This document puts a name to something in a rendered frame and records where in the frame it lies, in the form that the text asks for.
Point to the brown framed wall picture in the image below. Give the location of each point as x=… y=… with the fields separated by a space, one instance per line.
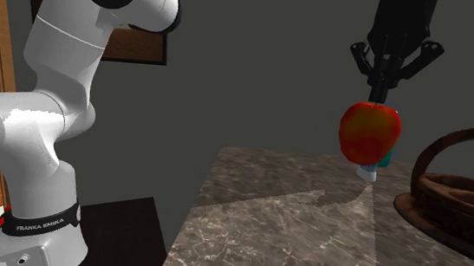
x=138 y=46

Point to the dark brown wooden basket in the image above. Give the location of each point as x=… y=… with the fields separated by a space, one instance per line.
x=448 y=200

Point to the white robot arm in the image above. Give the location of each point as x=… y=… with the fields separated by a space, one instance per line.
x=64 y=72

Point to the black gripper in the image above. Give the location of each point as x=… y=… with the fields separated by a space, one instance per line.
x=402 y=18

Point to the teal container with white base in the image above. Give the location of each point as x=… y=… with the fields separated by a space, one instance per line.
x=367 y=173

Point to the red apple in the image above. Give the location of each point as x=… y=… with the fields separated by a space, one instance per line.
x=368 y=132

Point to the dark robot stand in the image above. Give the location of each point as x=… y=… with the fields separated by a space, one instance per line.
x=127 y=234

